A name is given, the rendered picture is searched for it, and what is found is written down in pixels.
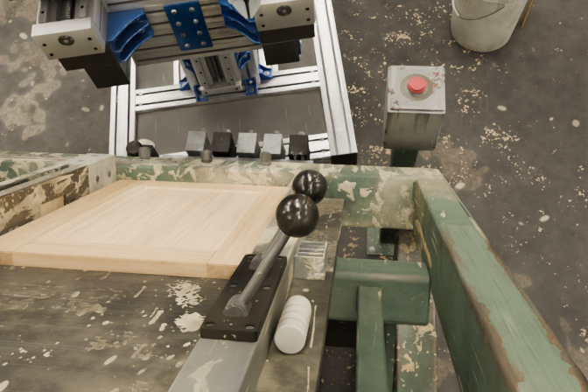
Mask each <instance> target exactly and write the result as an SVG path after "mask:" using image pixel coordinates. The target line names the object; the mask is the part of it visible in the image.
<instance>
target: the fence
mask: <svg viewBox="0 0 588 392"><path fill-rule="evenodd" d="M275 216H276V212H275V213H274V215H273V216H272V218H271V220H270V221H269V224H268V226H267V227H266V228H265V230H264V231H263V233H262V235H261V237H260V239H259V240H258V242H257V244H256V245H255V247H254V248H253V250H252V252H251V253H250V254H252V255H257V254H261V253H262V254H263V252H264V250H265V249H266V248H267V247H268V245H269V243H270V241H271V240H272V238H273V236H274V235H275V233H276V232H277V230H278V229H279V227H278V226H277V223H276V217H275ZM305 239H306V236H305V237H301V238H294V237H291V238H290V239H289V240H288V242H287V243H286V245H285V246H284V248H283V250H282V252H281V253H280V256H287V265H286V268H285V270H284V273H283V276H282V279H281V281H280V284H279V285H278V288H277V290H276V295H275V296H274V299H273V301H272V304H271V307H270V308H269V312H268V315H267V318H266V319H265V322H264V324H263V327H262V330H261V333H260V335H259V338H258V341H257V342H247V341H234V340H223V339H202V338H199V340H198V342H197V344H196V345H195V347H194V349H193V350H192V352H191V353H190V355H189V357H188V358H187V360H186V362H185V364H184V366H183V367H182V368H181V370H180V371H179V373H178V376H177V377H176V379H175V381H174V382H173V384H172V385H171V387H170V389H169V390H168V392H255V391H256V386H257V383H258V381H259V378H260V375H261V372H262V370H263V365H264V362H265V360H266V357H267V354H268V351H269V349H270V344H271V341H272V339H273V336H274V333H275V330H276V328H277V323H278V320H279V318H280V315H281V312H282V309H283V307H284V302H285V299H286V297H287V294H288V291H289V288H290V286H291V281H292V278H293V265H294V255H295V253H296V250H297V247H298V244H299V241H305Z"/></svg>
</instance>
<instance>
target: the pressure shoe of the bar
mask: <svg viewBox="0 0 588 392"><path fill-rule="evenodd" d="M63 206H64V196H60V197H58V198H57V199H53V200H51V201H48V202H46V203H45V204H43V205H40V214H41V217H42V216H44V215H46V214H49V213H50V212H53V211H55V210H57V209H59V208H61V207H63Z"/></svg>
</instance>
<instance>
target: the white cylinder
mask: <svg viewBox="0 0 588 392"><path fill-rule="evenodd" d="M311 315H312V307H311V304H310V302H309V301H308V299H306V298H305V297H302V296H293V297H290V298H289V299H288V300H287V302H286V303H285V305H284V307H283V311H282V314H281V317H280V319H279V322H278V325H277V328H276V332H275V336H274V341H275V344H276V346H277V348H278V349H279V350H281V351H282V352H284V353H287V354H295V353H297V352H299V351H300V350H301V349H302V348H303V347H304V345H305V340H306V336H307V332H308V327H309V323H310V319H311Z"/></svg>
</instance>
